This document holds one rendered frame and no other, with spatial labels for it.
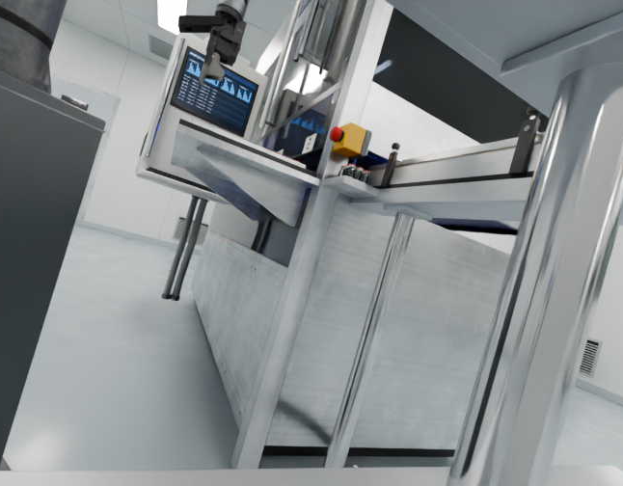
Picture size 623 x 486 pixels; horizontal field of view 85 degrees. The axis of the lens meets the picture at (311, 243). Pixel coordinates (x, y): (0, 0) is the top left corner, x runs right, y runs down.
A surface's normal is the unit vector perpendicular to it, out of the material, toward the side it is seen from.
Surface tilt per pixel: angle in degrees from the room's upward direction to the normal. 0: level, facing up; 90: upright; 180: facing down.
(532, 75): 180
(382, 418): 90
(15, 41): 72
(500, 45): 180
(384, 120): 90
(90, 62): 90
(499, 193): 90
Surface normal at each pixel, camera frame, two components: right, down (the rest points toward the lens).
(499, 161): -0.87, -0.26
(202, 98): 0.51, 0.13
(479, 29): -0.29, 0.96
